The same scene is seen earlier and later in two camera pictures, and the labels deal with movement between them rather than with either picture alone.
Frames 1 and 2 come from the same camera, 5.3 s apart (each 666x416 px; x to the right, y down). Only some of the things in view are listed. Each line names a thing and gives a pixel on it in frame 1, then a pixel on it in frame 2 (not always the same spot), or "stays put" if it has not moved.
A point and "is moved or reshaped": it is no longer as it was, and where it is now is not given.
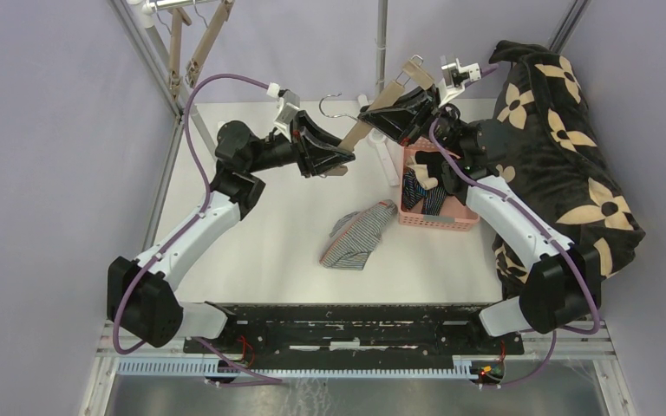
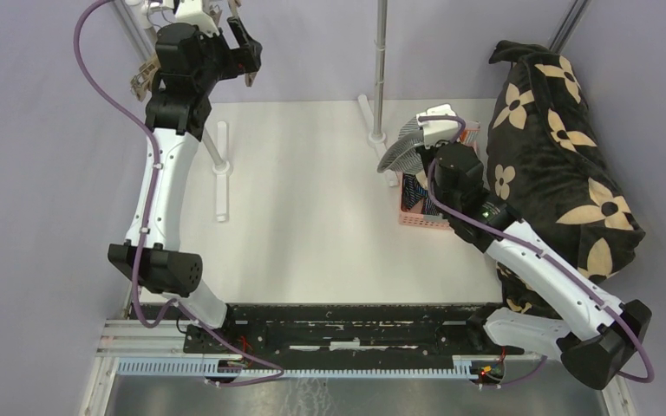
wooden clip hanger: [178, 16] is moved or reshaped
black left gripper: [305, 133] -> [246, 58]
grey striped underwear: [350, 250] -> [403, 156]
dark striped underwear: [434, 199] stays put
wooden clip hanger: [193, 67] is moved or reshaped
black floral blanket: [552, 151] stays put
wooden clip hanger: [392, 90] -> [234, 5]
